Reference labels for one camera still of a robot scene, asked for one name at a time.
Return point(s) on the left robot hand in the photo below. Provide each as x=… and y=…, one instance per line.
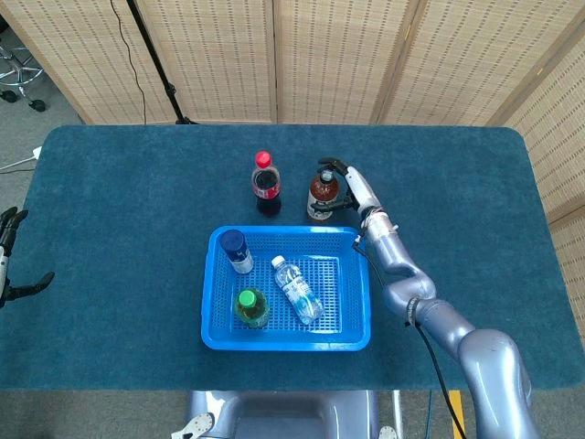
x=4, y=238

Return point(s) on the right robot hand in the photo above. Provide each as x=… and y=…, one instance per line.
x=363, y=189

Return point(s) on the brown tea bottle black cap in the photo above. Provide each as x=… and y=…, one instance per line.
x=320, y=192

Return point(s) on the cola bottle red label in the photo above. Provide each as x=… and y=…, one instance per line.
x=266, y=187

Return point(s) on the clear water bottle white cap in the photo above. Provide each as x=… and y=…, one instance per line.
x=297, y=288

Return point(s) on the white bottle navy blue cap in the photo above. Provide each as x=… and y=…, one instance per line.
x=237, y=251

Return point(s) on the green soda bottle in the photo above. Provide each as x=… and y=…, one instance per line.
x=251, y=308

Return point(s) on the blue plastic perforated basket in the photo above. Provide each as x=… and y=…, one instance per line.
x=274, y=340

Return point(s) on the white power strip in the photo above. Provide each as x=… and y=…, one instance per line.
x=36, y=153

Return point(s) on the teal table cloth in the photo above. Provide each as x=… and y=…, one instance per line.
x=114, y=228

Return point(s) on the chrome office chair base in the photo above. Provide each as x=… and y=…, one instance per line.
x=20, y=73

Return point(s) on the grey metal pole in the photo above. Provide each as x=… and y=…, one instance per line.
x=397, y=411

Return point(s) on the yellow floor tape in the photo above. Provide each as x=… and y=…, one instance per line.
x=454, y=398

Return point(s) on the black tripod stand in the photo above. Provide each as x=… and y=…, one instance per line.
x=157, y=64

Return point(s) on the grey-blue robot torso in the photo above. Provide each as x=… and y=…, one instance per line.
x=283, y=416

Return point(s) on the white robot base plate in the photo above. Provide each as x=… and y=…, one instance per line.
x=196, y=425
x=388, y=433

